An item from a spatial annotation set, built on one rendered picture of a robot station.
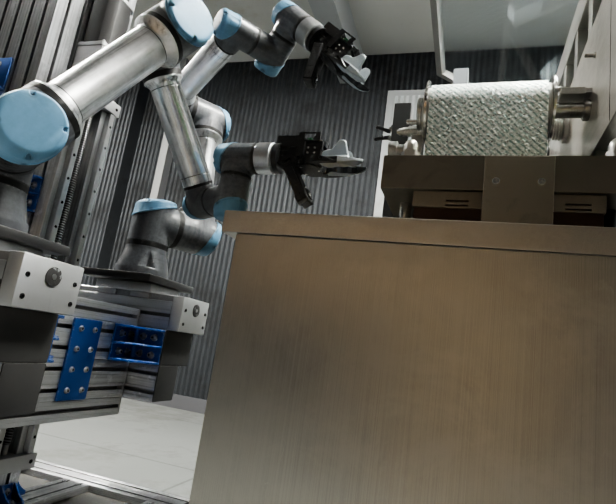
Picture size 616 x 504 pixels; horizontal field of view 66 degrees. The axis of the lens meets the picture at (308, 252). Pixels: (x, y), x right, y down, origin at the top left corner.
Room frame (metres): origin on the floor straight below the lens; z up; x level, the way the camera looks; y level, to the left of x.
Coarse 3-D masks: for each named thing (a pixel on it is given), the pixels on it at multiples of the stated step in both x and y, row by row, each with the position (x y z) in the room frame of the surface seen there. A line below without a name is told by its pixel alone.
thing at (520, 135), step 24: (432, 120) 0.94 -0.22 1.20; (456, 120) 0.92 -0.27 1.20; (480, 120) 0.91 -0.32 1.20; (504, 120) 0.89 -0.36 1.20; (528, 120) 0.88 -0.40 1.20; (432, 144) 0.94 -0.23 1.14; (456, 144) 0.92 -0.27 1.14; (480, 144) 0.90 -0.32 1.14; (504, 144) 0.89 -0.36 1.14; (528, 144) 0.87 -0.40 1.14
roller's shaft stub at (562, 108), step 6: (582, 102) 0.89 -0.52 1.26; (588, 102) 0.88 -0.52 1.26; (558, 108) 0.90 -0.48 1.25; (564, 108) 0.90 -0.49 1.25; (570, 108) 0.89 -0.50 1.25; (576, 108) 0.89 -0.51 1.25; (582, 108) 0.89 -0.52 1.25; (588, 108) 0.88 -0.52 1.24; (558, 114) 0.91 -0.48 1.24; (564, 114) 0.90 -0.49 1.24; (570, 114) 0.90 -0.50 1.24; (576, 114) 0.90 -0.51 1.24; (582, 114) 0.89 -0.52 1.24; (588, 114) 0.88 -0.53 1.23; (582, 120) 0.91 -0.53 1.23
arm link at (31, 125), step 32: (192, 0) 0.89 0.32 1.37; (128, 32) 0.87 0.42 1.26; (160, 32) 0.87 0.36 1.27; (192, 32) 0.89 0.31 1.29; (96, 64) 0.81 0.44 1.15; (128, 64) 0.84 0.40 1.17; (160, 64) 0.91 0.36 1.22; (0, 96) 0.72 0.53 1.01; (32, 96) 0.73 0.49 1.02; (64, 96) 0.78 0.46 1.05; (96, 96) 0.82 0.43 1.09; (0, 128) 0.72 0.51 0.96; (32, 128) 0.74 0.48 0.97; (64, 128) 0.77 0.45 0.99; (0, 160) 0.79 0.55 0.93; (32, 160) 0.77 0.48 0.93
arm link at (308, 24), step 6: (306, 18) 1.10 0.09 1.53; (312, 18) 1.11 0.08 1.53; (300, 24) 1.10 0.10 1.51; (306, 24) 1.10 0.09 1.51; (312, 24) 1.09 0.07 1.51; (318, 24) 1.10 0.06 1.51; (300, 30) 1.11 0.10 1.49; (306, 30) 1.10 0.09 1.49; (300, 36) 1.11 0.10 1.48; (306, 36) 1.10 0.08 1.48; (300, 42) 1.13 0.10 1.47
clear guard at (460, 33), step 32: (448, 0) 1.41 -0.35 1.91; (480, 0) 1.31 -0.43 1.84; (512, 0) 1.22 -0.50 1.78; (544, 0) 1.15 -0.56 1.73; (576, 0) 1.08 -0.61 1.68; (448, 32) 1.57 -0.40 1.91; (480, 32) 1.45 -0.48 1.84; (512, 32) 1.35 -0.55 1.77; (544, 32) 1.26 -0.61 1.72; (448, 64) 1.76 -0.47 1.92; (480, 64) 1.62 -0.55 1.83; (512, 64) 1.49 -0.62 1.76; (544, 64) 1.39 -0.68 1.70
